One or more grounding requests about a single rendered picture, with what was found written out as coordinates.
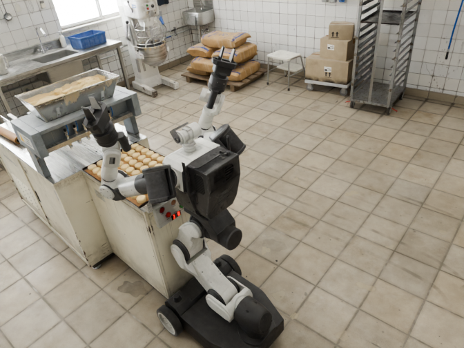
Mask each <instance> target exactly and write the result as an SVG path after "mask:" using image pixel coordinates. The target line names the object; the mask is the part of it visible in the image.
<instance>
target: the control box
mask: <svg viewBox="0 0 464 348"><path fill-rule="evenodd" d="M173 200H175V201H176V203H175V204H174V205H171V202H172V201H173ZM162 207H164V212H163V213H160V209H161V208H162ZM178 211H179V212H180V215H181V214H183V212H185V211H184V207H183V208H180V204H179V203H178V201H177V198H176V197H175V198H172V199H170V200H169V201H167V202H161V203H158V204H156V205H155V206H153V215H154V218H155V223H156V225H157V227H158V228H159V229H160V228H162V227H163V226H165V225H166V224H168V223H169V222H171V221H172V220H174V219H173V217H174V215H175V217H174V218H177V217H178V215H179V214H177V212H178ZM168 212H170V213H171V216H170V217H166V214H167V213H168ZM180 215H179V216H180Z"/></svg>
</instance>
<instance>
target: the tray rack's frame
mask: <svg viewBox="0 0 464 348"><path fill-rule="evenodd" d="M362 2H363V0H360V1H359V8H358V21H357V29H356V42H355V50H354V63H353V70H352V78H351V92H350V99H349V101H353V102H354V104H355V102H360V103H364V104H371V105H375V106H382V107H387V108H389V107H392V106H393V103H394V102H395V101H396V99H397V98H398V97H399V96H400V94H401V93H403V96H404V92H405V88H403V87H402V86H399V87H398V88H397V89H396V90H395V91H394V93H393V94H392V91H393V89H395V87H397V86H396V85H395V86H394V79H395V74H396V67H397V62H398V54H399V50H400V42H401V37H402V33H403V25H404V20H405V13H406V8H407V0H404V2H403V10H402V15H401V19H400V28H399V32H398V40H397V45H396V53H395V57H394V66H393V70H392V75H391V83H390V84H382V83H377V82H373V81H374V71H375V66H376V56H377V50H378V41H379V35H380V25H381V20H382V14H383V4H384V0H381V3H380V13H379V19H378V29H377V35H376V45H375V51H374V61H373V66H372V72H371V82H367V83H366V84H365V85H364V86H363V87H362V88H361V89H360V90H359V91H358V92H357V93H355V94H353V90H354V82H355V79H354V76H355V75H356V71H355V69H356V61H357V56H356V54H357V53H358V48H357V47H358V42H359V40H358V38H359V36H360V32H359V29H360V20H361V16H362V15H361V11H362V8H363V6H362ZM388 89H389V91H387V90H388ZM387 96H388V99H386V97H387ZM402 98H403V97H402Z"/></svg>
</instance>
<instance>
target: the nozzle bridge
mask: <svg viewBox="0 0 464 348"><path fill-rule="evenodd" d="M101 102H104V103H105V105H106V106H107V109H108V110H109V111H110V113H111V115H112V110H113V116H112V118H113V119H112V120H111V122H112V123H113V124H116V123H118V122H120V121H122V120H123V121H124V125H125V129H126V131H127V132H129V133H132V134H134V135H136V134H138V133H139V130H138V127H137V122H136V119H135V117H136V116H139V115H141V114H142V112H141V108H140V105H139V100H138V97H137V93H136V92H133V91H131V90H127V89H125V88H121V87H119V86H116V87H115V92H114V95H113V96H112V97H110V98H108V99H105V100H103V101H101ZM110 107H111V108H112V110H111V108H110ZM85 117H86V116H85V114H84V111H83V109H80V110H77V111H75V112H73V113H70V114H68V115H65V116H63V117H60V118H57V119H54V120H52V121H50V122H45V121H44V120H42V119H39V118H38V117H36V116H35V115H34V114H33V113H31V114H28V115H25V116H23V117H20V118H18V119H14V120H12V121H10V123H11V125H12V128H13V130H14V132H15V134H16V136H17V138H18V140H19V143H20V144H21V145H23V146H25V147H26V148H27V150H28V152H29V155H30V157H31V159H32V161H33V163H34V165H35V168H36V170H37V172H38V173H39V174H41V175H42V176H43V177H45V178H47V177H50V176H51V174H50V171H49V169H48V167H47V165H46V162H45V160H44V158H45V157H48V156H49V153H51V152H53V151H55V150H57V149H59V148H62V147H64V146H67V145H69V144H71V143H73V142H76V141H77V140H80V139H82V138H84V137H87V136H89V135H91V134H92V133H91V132H90V131H89V130H87V131H85V130H84V128H83V126H82V122H81V121H84V120H85ZM75 121H76V122H77V125H78V129H79V130H78V133H79V134H78V135H76V134H75V132H74V130H73V124H74V125H75V127H77V125H76V122H75ZM66 125H67V127H68V130H69V137H70V138H69V139H66V136H65V135H64V128H65V129H66V131H67V132H68V130H67V128H66Z"/></svg>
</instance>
